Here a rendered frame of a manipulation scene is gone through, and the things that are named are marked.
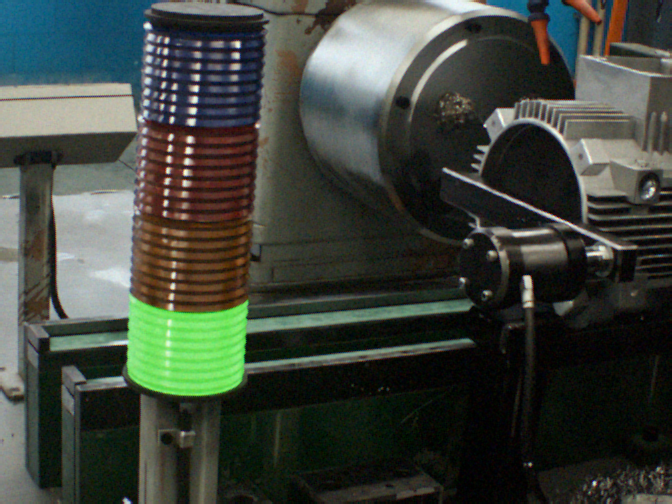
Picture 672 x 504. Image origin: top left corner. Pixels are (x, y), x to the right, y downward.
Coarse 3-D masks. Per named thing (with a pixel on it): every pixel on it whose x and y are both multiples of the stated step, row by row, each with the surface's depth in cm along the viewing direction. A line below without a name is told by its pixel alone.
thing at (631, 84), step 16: (592, 64) 117; (608, 64) 115; (624, 64) 121; (640, 64) 122; (656, 64) 123; (576, 80) 119; (592, 80) 117; (608, 80) 115; (624, 80) 113; (640, 80) 112; (656, 80) 111; (576, 96) 120; (592, 96) 118; (608, 96) 116; (624, 96) 114; (640, 96) 112; (656, 96) 111; (624, 112) 114; (640, 112) 112; (656, 112) 112; (640, 128) 112; (656, 128) 112; (640, 144) 112; (656, 144) 113
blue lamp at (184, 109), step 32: (160, 32) 61; (192, 32) 60; (224, 32) 66; (256, 32) 62; (160, 64) 61; (192, 64) 60; (224, 64) 61; (256, 64) 62; (160, 96) 61; (192, 96) 61; (224, 96) 61; (256, 96) 63
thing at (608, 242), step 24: (456, 168) 121; (456, 192) 119; (480, 192) 116; (504, 192) 114; (480, 216) 116; (504, 216) 113; (528, 216) 110; (552, 216) 107; (600, 240) 102; (624, 240) 102; (624, 264) 100
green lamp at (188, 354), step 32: (160, 320) 64; (192, 320) 64; (224, 320) 65; (128, 352) 67; (160, 352) 65; (192, 352) 64; (224, 352) 65; (160, 384) 65; (192, 384) 65; (224, 384) 66
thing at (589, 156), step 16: (496, 112) 117; (512, 112) 118; (496, 128) 117; (576, 144) 108; (592, 144) 107; (576, 160) 108; (592, 160) 106; (608, 160) 107; (560, 304) 111; (576, 304) 110
